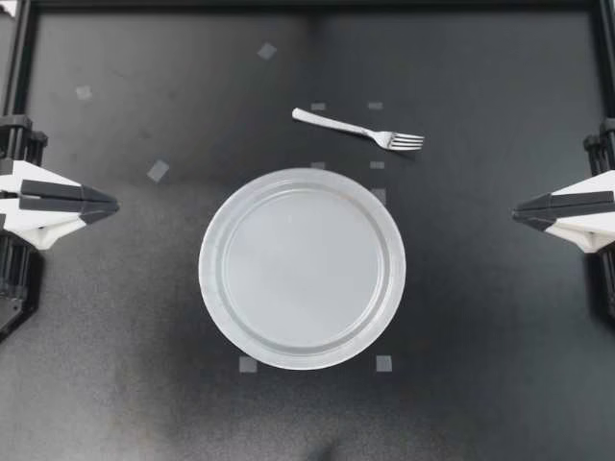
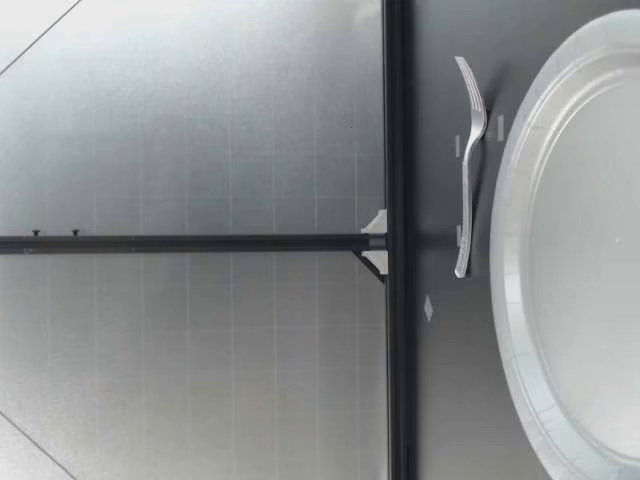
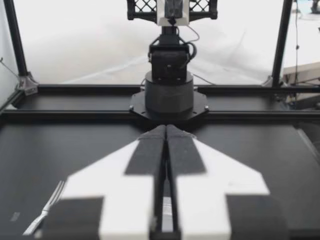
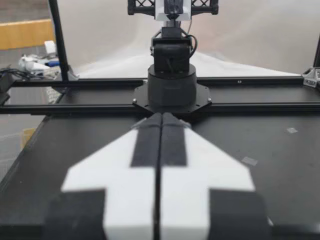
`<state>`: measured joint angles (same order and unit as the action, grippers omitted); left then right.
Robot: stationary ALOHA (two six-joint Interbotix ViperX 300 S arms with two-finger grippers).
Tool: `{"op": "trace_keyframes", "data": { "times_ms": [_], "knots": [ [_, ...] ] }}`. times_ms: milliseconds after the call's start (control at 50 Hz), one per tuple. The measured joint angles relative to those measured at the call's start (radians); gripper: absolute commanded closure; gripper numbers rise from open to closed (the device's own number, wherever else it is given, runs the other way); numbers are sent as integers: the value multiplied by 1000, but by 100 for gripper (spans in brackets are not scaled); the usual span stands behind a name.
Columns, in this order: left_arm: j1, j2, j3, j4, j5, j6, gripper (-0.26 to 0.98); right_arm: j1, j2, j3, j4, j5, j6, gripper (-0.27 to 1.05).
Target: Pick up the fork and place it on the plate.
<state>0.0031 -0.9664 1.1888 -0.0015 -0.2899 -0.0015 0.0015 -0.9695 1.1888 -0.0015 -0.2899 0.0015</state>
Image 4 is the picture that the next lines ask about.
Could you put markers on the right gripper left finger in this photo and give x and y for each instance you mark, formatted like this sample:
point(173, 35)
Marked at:
point(130, 195)

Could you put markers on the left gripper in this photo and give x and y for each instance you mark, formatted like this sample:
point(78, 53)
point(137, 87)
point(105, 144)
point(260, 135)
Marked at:
point(202, 6)

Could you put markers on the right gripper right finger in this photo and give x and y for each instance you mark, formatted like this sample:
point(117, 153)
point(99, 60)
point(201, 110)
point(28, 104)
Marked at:
point(190, 195)

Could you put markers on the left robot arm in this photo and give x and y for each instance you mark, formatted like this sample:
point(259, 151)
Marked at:
point(171, 87)

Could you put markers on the tan wooden board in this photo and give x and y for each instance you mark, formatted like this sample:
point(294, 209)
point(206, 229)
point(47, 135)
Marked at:
point(25, 35)

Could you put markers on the black frame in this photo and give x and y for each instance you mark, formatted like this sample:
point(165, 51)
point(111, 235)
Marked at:
point(100, 82)

